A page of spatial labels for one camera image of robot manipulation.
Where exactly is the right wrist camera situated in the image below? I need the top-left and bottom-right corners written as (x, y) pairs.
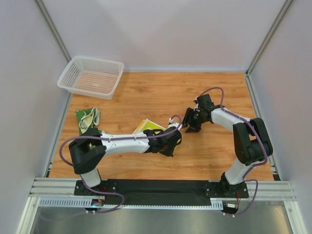
top-left (196, 94), bottom-right (215, 110)

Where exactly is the left aluminium frame post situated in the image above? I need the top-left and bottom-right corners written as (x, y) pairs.
top-left (34, 0), bottom-right (72, 63)

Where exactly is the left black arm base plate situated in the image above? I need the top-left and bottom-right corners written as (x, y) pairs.
top-left (74, 179), bottom-right (118, 196)

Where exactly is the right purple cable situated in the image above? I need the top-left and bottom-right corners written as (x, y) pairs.
top-left (195, 87), bottom-right (269, 218)

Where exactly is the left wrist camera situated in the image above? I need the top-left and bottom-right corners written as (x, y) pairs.
top-left (167, 118), bottom-right (182, 131)

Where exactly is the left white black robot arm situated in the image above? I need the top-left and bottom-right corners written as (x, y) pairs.
top-left (68, 126), bottom-right (182, 188)

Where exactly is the right aluminium frame post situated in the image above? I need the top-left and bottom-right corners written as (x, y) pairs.
top-left (245, 0), bottom-right (294, 77)

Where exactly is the aluminium frame post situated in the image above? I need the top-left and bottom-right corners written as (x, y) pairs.
top-left (34, 0), bottom-right (72, 63)
top-left (245, 0), bottom-right (294, 77)

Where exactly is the purple cable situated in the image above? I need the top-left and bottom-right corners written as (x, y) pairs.
top-left (39, 115), bottom-right (183, 221)
top-left (195, 87), bottom-right (269, 218)

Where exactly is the white plastic mesh basket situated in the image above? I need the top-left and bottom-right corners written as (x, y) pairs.
top-left (57, 56), bottom-right (124, 100)

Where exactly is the aluminium front rail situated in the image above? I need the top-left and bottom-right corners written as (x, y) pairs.
top-left (29, 177), bottom-right (296, 201)

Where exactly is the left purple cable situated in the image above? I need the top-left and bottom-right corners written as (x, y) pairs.
top-left (39, 115), bottom-right (183, 221)

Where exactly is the black cloth strip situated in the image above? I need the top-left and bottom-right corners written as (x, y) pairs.
top-left (102, 179), bottom-right (211, 206)

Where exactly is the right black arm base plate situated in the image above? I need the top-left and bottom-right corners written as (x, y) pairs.
top-left (204, 182), bottom-right (249, 198)

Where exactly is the dark green patterned towel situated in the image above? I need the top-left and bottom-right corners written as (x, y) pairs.
top-left (75, 107), bottom-right (100, 135)

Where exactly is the grey slotted cable duct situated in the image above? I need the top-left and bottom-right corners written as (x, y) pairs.
top-left (39, 197), bottom-right (223, 210)

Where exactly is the yellow-green crocodile towel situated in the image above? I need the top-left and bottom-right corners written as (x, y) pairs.
top-left (133, 119), bottom-right (166, 134)

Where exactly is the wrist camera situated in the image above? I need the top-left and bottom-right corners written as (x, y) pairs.
top-left (167, 118), bottom-right (182, 131)
top-left (196, 94), bottom-right (215, 110)

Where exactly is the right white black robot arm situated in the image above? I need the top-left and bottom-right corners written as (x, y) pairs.
top-left (182, 106), bottom-right (273, 194)

